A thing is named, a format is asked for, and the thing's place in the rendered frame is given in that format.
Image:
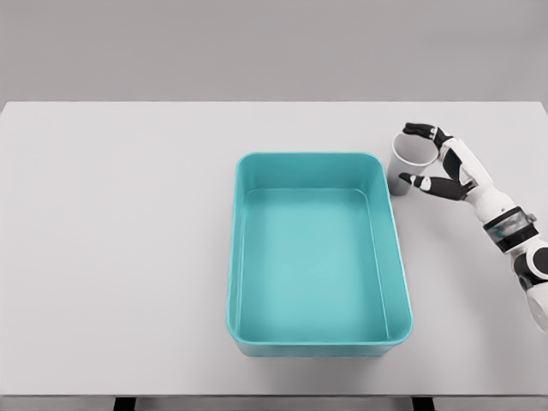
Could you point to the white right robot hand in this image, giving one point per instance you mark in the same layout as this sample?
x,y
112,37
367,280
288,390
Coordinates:
x,y
462,160

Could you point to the white paper cup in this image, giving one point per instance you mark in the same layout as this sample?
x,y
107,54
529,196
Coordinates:
x,y
406,160

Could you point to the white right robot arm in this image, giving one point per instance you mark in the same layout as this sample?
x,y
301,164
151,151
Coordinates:
x,y
509,222

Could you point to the teal plastic basket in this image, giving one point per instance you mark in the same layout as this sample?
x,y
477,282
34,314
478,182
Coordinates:
x,y
317,257

